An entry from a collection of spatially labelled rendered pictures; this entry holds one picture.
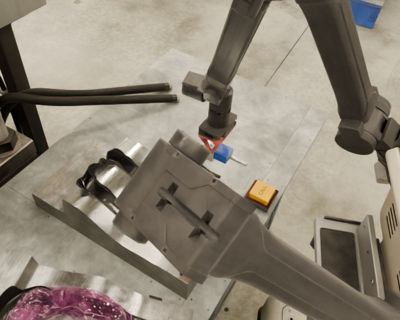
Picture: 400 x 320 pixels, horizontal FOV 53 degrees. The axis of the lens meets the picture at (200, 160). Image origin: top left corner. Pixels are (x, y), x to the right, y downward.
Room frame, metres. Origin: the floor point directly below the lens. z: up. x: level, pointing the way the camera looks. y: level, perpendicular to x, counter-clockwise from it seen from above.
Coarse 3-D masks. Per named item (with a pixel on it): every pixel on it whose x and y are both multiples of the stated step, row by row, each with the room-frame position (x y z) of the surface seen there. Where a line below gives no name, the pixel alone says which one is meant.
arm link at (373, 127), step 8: (376, 112) 0.60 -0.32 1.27; (376, 120) 0.59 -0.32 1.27; (384, 120) 0.60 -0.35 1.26; (392, 120) 0.60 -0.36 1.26; (368, 128) 0.57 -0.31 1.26; (376, 128) 0.57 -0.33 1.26; (384, 128) 0.61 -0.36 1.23; (392, 128) 0.58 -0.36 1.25; (376, 136) 0.56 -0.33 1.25; (384, 136) 0.56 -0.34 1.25; (392, 136) 0.57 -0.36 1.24; (384, 144) 0.56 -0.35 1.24; (392, 144) 0.56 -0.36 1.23
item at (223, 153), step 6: (210, 144) 0.77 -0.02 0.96; (222, 144) 0.79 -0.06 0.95; (216, 150) 0.76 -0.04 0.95; (222, 150) 0.77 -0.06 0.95; (228, 150) 0.77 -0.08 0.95; (210, 156) 0.76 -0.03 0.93; (216, 156) 0.75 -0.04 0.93; (222, 156) 0.75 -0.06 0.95; (228, 156) 0.75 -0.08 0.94; (234, 156) 0.76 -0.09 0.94; (222, 162) 0.75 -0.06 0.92; (240, 162) 0.74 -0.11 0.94; (246, 162) 0.74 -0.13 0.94
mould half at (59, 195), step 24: (120, 144) 0.76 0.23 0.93; (72, 168) 0.71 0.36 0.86; (48, 192) 0.62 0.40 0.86; (72, 192) 0.58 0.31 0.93; (120, 192) 0.61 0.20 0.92; (72, 216) 0.55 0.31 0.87; (96, 216) 0.53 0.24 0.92; (96, 240) 0.52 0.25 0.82; (120, 240) 0.49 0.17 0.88; (144, 264) 0.45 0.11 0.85; (168, 264) 0.44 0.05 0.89; (168, 288) 0.42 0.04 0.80; (192, 288) 0.42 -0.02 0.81
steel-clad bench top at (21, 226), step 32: (160, 64) 1.34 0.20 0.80; (192, 64) 1.36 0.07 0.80; (256, 96) 1.21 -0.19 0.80; (96, 128) 0.94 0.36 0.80; (128, 128) 0.96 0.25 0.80; (160, 128) 0.98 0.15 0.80; (192, 128) 0.99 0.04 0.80; (256, 128) 1.03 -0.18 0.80; (288, 128) 1.05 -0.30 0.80; (320, 128) 1.06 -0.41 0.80; (64, 160) 0.79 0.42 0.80; (256, 160) 0.88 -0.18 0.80; (288, 160) 0.89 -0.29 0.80; (0, 192) 0.65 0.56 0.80; (0, 224) 0.54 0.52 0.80; (32, 224) 0.55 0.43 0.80; (64, 224) 0.57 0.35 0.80; (32, 256) 0.46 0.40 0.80; (64, 256) 0.47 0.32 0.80; (96, 256) 0.48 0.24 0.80; (128, 288) 0.41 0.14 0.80; (160, 288) 0.41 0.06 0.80; (224, 288) 0.43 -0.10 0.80
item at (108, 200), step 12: (108, 156) 0.72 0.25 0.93; (120, 156) 0.72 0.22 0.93; (96, 168) 0.65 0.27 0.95; (120, 168) 0.67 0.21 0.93; (132, 168) 0.69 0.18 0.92; (84, 180) 0.65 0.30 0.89; (96, 180) 0.62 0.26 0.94; (96, 192) 0.62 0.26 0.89; (108, 192) 0.60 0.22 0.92; (108, 204) 0.57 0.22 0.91
